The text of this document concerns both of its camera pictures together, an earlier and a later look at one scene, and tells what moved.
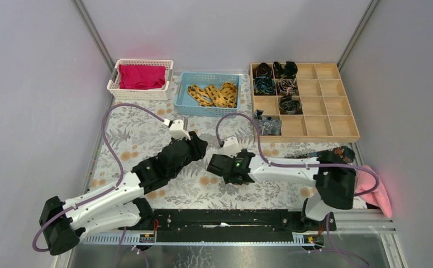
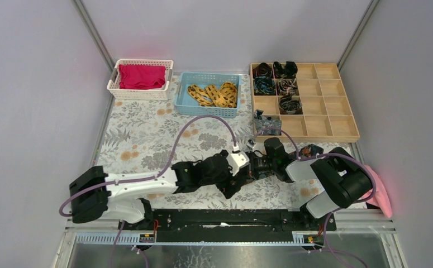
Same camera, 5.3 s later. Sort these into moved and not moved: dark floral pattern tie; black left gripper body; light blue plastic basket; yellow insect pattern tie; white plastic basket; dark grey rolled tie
Moved: dark floral pattern tie; black left gripper body
Not moved: dark grey rolled tie; white plastic basket; light blue plastic basket; yellow insect pattern tie
